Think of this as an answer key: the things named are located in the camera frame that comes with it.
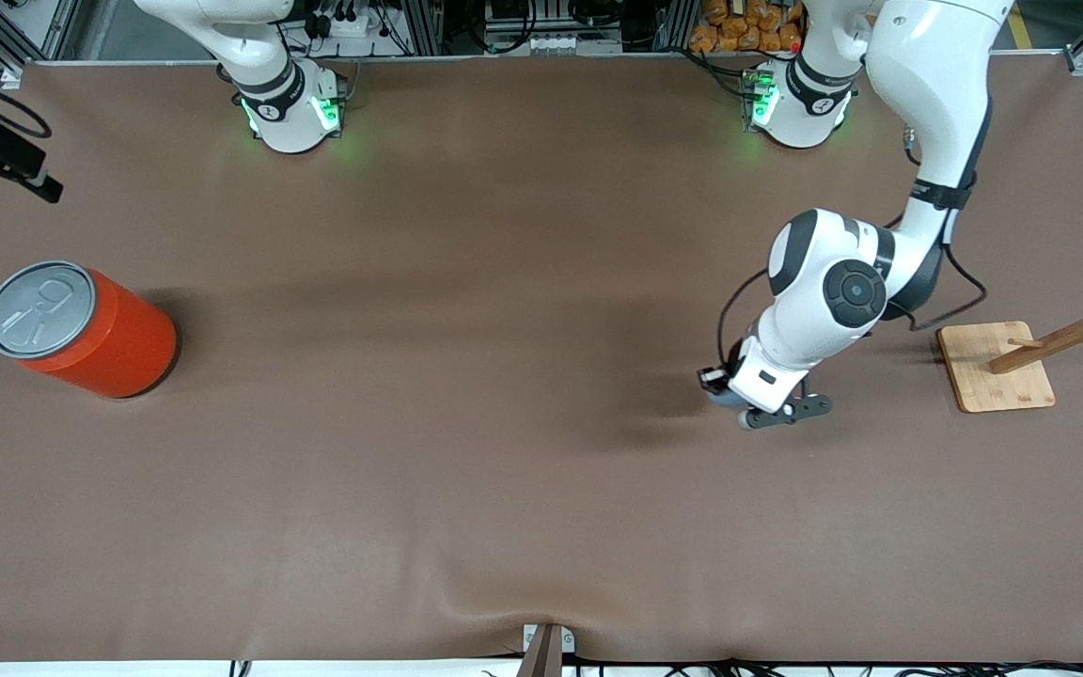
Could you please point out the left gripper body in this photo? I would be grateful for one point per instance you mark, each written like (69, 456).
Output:
(732, 362)

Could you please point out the light blue cup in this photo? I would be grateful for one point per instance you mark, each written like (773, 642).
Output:
(728, 400)

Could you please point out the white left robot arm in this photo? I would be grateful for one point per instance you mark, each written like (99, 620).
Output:
(936, 94)

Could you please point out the wooden cup rack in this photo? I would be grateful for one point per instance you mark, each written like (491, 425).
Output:
(997, 371)

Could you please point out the orange can grey lid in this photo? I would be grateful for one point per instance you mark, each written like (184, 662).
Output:
(114, 343)

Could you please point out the brown table mat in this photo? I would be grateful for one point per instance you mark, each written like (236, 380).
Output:
(410, 451)

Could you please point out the white power strip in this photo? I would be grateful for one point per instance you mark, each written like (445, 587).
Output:
(349, 25)

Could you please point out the pile of orange bags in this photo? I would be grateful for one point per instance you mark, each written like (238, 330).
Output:
(748, 28)

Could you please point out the white connector block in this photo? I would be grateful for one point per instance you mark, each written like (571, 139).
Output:
(560, 42)

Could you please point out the metal table bracket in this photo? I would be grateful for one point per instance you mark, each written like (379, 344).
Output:
(532, 639)

